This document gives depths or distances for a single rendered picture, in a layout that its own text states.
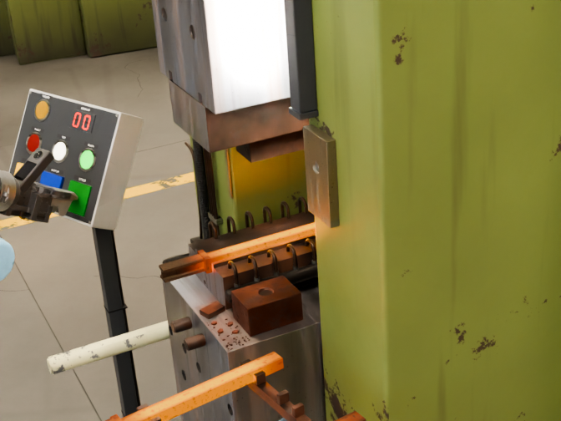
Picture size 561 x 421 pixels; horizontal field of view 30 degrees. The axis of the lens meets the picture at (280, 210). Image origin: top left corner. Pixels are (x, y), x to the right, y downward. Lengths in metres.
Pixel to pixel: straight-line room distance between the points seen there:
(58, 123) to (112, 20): 4.33
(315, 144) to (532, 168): 0.39
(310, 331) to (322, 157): 0.43
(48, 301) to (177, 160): 1.36
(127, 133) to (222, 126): 0.54
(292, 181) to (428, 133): 0.76
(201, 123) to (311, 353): 0.52
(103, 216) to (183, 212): 2.20
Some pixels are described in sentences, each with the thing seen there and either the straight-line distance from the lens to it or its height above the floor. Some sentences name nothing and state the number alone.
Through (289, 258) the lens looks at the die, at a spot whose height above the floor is 0.99.
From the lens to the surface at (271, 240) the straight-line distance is 2.25.
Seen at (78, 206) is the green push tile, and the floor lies 0.99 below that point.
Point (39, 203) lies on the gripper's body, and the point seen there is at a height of 1.06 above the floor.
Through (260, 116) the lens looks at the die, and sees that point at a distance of 2.05.
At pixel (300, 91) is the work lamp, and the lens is 1.84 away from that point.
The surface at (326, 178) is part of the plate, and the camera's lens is 1.85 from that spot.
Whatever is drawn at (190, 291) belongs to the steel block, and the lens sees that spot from 2.27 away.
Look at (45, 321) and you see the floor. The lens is 4.05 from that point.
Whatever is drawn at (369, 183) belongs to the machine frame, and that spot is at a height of 1.31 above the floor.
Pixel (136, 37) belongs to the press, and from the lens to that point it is 7.01.
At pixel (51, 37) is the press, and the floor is 0.15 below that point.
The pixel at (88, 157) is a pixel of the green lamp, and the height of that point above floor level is 1.10.
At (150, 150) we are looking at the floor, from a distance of 5.40.
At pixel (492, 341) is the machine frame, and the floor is 0.94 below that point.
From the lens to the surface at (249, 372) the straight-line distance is 1.89.
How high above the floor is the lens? 2.06
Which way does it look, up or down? 26 degrees down
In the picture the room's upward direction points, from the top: 4 degrees counter-clockwise
